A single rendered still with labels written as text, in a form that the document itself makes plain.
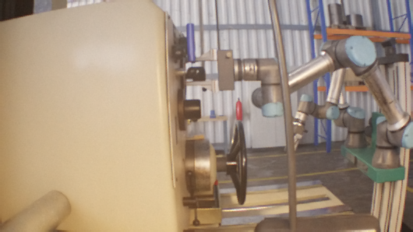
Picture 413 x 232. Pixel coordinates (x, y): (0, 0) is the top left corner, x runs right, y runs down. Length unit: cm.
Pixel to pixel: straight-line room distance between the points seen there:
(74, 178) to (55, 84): 29
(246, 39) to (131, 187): 814
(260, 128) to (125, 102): 752
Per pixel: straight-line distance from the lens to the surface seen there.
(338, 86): 186
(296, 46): 921
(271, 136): 843
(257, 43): 896
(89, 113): 95
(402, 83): 165
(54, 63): 100
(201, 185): 139
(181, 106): 112
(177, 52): 90
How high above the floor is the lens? 164
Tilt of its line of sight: 4 degrees down
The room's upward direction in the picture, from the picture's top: 3 degrees counter-clockwise
